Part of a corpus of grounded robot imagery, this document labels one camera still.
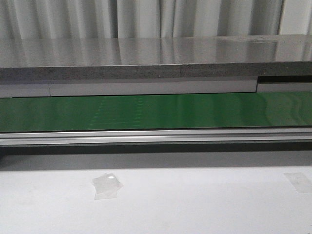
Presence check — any aluminium conveyor side rail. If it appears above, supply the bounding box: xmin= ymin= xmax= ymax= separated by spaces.
xmin=0 ymin=126 xmax=312 ymax=147

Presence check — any clear tape patch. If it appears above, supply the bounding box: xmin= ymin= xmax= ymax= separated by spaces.
xmin=284 ymin=173 xmax=312 ymax=194
xmin=92 ymin=173 xmax=123 ymax=200

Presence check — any grey stone countertop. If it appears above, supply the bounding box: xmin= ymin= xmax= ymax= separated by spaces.
xmin=0 ymin=35 xmax=312 ymax=83

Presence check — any clear tape patch right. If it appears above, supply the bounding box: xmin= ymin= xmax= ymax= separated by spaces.
xmin=284 ymin=173 xmax=312 ymax=194

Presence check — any green conveyor belt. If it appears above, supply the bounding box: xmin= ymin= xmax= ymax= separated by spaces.
xmin=0 ymin=92 xmax=312 ymax=133

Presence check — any clear tape patch left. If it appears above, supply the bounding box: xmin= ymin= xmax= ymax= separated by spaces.
xmin=92 ymin=173 xmax=123 ymax=200

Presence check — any white pleated curtain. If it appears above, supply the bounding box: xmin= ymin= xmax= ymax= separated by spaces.
xmin=0 ymin=0 xmax=312 ymax=39

